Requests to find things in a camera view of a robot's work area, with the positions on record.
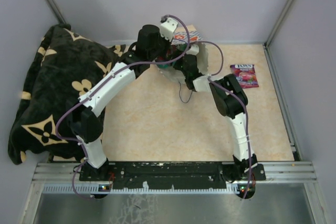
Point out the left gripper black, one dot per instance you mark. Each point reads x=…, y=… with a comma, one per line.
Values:
x=168, y=45

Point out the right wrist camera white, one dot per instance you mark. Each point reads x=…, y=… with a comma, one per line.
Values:
x=193, y=50

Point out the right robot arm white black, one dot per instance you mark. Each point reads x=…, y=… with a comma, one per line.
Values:
x=231, y=102

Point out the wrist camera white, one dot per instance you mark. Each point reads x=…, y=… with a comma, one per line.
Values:
x=193, y=50
x=167, y=28

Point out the blue checkered paper bag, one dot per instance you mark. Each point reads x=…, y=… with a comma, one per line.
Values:
x=173, y=71

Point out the right aluminium frame post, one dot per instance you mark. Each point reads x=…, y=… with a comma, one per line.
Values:
x=280, y=21

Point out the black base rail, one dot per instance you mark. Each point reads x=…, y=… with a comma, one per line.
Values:
x=164, y=175

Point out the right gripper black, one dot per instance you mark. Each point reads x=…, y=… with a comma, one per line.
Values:
x=176, y=64

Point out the purple Fox's candy packet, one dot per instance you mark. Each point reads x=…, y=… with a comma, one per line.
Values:
x=245, y=75

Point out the black floral plush blanket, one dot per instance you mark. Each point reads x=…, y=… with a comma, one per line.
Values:
x=66, y=66

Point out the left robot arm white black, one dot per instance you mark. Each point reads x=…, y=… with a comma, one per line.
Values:
x=153, y=42

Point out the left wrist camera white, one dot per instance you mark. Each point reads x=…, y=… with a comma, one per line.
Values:
x=167, y=28

